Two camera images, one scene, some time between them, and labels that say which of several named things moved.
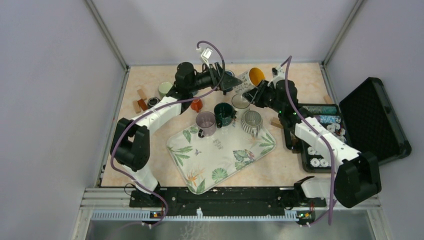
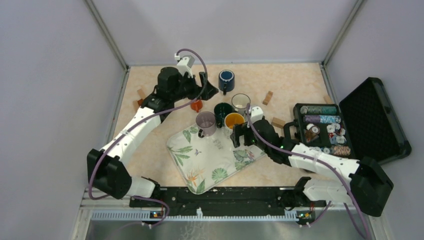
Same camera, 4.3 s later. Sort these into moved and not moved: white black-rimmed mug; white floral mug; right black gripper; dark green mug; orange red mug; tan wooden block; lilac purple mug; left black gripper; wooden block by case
Moved: right black gripper; white floral mug; left black gripper
Not moved: orange red mug; dark green mug; tan wooden block; lilac purple mug; wooden block by case; white black-rimmed mug
